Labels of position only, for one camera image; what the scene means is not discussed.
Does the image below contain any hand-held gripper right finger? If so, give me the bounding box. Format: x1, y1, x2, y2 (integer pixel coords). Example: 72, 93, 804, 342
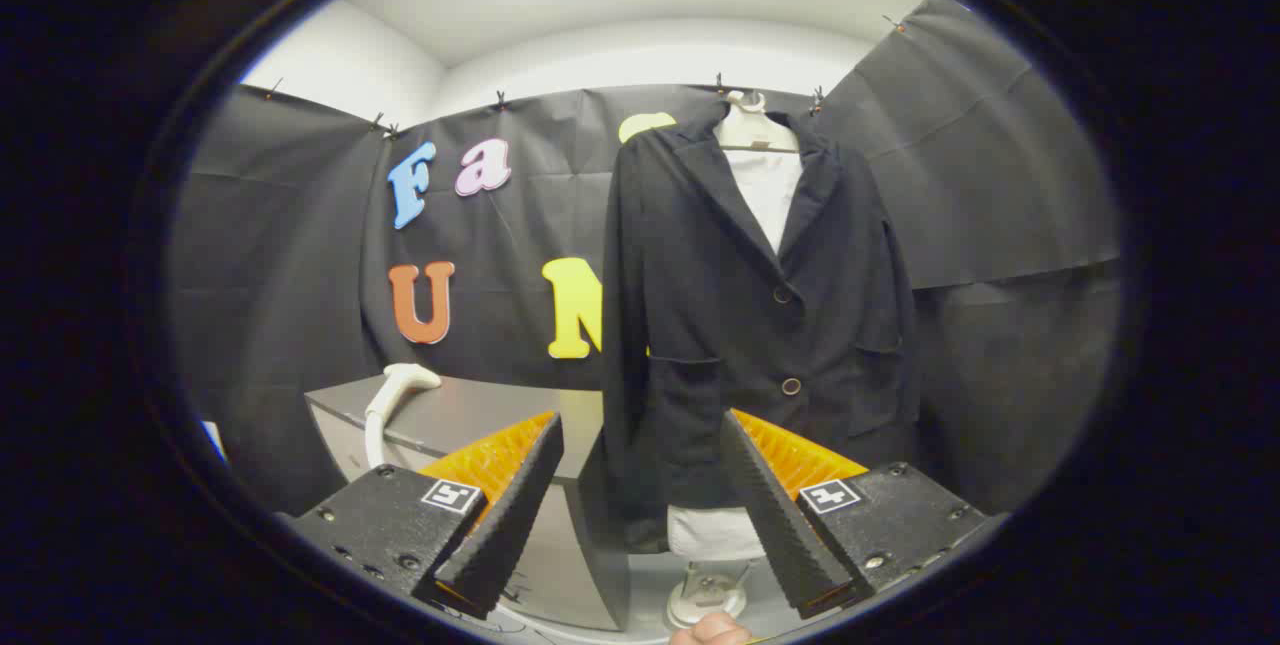
720, 409, 1006, 621

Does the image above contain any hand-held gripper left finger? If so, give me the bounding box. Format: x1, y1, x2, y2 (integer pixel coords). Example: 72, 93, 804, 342
275, 412, 566, 621

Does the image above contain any white garment steamer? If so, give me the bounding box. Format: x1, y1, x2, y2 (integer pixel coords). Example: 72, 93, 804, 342
364, 363, 442, 471

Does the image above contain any black jacket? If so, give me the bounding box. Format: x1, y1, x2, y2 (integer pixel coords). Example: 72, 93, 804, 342
600, 103, 921, 554

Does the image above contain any white stand base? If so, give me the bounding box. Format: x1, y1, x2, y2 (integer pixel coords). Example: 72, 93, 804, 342
666, 563, 751, 629

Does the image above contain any grey cabinet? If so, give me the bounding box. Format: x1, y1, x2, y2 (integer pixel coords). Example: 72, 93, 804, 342
305, 375, 631, 631

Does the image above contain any white plastic hanger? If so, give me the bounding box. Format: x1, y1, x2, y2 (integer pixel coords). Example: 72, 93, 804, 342
715, 90, 801, 154

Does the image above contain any black backdrop cloth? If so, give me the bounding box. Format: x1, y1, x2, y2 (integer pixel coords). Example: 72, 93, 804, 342
165, 0, 1121, 516

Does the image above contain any row of small cloth clips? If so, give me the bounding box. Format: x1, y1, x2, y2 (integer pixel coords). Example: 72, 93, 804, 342
262, 15, 906, 141

